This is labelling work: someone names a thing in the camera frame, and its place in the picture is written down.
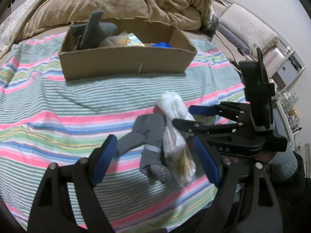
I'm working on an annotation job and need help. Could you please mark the clear plastic bag with snack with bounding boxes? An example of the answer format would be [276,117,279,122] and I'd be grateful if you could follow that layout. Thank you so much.
[163,119,196,187]

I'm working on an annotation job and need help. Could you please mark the white socks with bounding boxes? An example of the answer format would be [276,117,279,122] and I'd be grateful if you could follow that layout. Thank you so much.
[155,90,195,136]

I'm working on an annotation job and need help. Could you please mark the grey anti-slip socks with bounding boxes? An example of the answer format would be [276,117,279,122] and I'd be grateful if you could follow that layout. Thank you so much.
[116,114,172,183]

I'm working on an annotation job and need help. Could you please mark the blue plastic packet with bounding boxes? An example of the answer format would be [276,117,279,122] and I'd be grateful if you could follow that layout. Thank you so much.
[151,42,172,48]

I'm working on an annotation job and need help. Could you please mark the green yellow juice carton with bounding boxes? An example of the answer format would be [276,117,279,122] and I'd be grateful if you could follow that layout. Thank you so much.
[125,33,145,47]

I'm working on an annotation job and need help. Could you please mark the grey knit gloves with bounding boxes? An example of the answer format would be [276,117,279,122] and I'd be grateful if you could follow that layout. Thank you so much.
[70,10,118,50]

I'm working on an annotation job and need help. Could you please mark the right hand grey glove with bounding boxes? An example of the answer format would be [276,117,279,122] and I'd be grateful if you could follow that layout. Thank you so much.
[260,148,298,182]

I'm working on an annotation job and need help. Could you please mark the striped colourful towel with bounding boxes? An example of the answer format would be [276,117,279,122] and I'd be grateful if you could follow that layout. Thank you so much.
[1,33,245,232]

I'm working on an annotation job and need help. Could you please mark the white bedside cabinet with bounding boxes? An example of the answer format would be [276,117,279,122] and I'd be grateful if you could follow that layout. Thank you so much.
[272,51,305,91]

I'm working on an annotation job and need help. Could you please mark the brown cardboard box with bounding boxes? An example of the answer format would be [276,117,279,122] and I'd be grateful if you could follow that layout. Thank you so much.
[59,17,197,80]

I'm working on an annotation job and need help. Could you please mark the beige floral pillow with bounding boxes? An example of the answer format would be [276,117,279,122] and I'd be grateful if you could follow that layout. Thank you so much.
[219,4,279,58]

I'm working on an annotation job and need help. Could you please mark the tan fleece blanket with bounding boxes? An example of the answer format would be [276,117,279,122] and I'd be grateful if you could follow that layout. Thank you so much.
[1,0,212,56]

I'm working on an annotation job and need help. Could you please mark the black cable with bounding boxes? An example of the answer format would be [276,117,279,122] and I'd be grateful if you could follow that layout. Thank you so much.
[213,31,246,71]

